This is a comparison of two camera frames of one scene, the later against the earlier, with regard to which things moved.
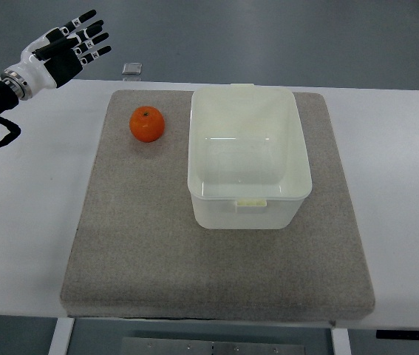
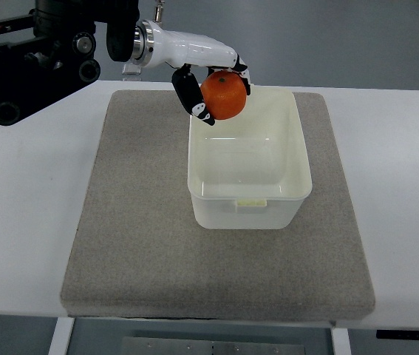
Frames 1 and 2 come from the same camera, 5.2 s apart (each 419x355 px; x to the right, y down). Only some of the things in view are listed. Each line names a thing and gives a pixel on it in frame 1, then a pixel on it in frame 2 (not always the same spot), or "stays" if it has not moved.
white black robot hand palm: [34, 75] → [152, 44]
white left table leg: [61, 336] stays
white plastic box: [247, 165] stays
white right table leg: [341, 342] stays
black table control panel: [398, 334] stays
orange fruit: [147, 123] → [224, 94]
